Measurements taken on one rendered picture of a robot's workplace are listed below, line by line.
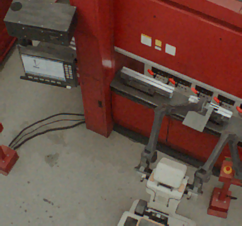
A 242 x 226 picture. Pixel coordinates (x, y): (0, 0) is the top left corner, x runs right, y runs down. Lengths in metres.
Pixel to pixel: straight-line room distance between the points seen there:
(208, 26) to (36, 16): 1.25
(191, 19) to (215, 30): 0.19
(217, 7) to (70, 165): 2.56
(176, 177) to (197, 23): 1.11
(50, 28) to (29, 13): 0.22
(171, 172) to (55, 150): 1.92
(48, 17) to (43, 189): 2.04
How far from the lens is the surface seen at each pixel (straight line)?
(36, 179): 5.49
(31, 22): 4.01
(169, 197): 4.10
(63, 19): 3.98
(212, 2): 3.64
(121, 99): 5.01
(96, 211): 5.31
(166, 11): 3.93
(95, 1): 3.89
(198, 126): 4.58
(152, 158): 4.11
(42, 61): 4.29
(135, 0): 4.01
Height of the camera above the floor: 4.99
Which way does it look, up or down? 57 degrees down
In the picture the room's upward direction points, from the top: 4 degrees clockwise
